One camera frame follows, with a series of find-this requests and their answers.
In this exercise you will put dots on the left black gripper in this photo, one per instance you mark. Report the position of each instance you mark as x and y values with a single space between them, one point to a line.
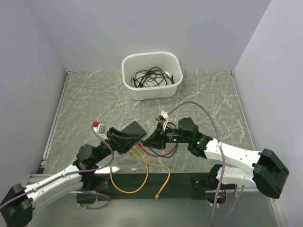
124 142

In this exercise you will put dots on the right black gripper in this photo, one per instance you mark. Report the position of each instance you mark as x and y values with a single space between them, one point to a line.
157 139

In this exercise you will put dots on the black network switch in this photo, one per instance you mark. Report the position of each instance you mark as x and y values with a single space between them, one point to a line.
134 128

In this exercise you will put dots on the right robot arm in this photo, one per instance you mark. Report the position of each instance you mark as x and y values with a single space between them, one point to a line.
262 170

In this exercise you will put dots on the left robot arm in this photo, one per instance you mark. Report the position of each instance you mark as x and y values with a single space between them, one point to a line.
19 203

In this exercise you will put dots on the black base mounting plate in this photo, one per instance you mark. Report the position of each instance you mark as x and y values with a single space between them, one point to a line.
180 185

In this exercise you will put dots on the white plastic tub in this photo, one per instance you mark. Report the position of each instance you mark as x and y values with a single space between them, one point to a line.
151 75

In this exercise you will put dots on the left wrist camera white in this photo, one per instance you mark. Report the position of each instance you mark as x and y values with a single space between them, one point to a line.
100 128

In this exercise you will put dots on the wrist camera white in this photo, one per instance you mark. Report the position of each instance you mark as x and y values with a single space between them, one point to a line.
100 128
162 116

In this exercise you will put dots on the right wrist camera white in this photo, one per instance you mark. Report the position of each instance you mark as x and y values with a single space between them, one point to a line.
162 116

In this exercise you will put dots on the aluminium frame rail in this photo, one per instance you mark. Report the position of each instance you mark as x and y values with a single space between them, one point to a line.
43 178

